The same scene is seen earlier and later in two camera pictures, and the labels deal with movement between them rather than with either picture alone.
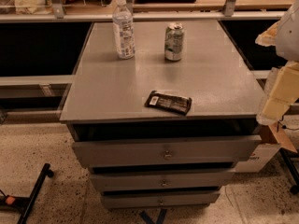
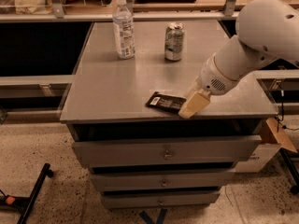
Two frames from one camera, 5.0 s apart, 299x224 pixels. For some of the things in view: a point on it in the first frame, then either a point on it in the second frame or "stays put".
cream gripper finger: x=284 y=92 to x=194 y=103
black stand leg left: x=25 y=205 stays put
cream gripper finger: x=268 y=37 to x=193 y=88
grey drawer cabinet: x=162 y=114 stays put
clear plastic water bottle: x=123 y=26 stays put
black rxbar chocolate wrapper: x=180 y=105 stays put
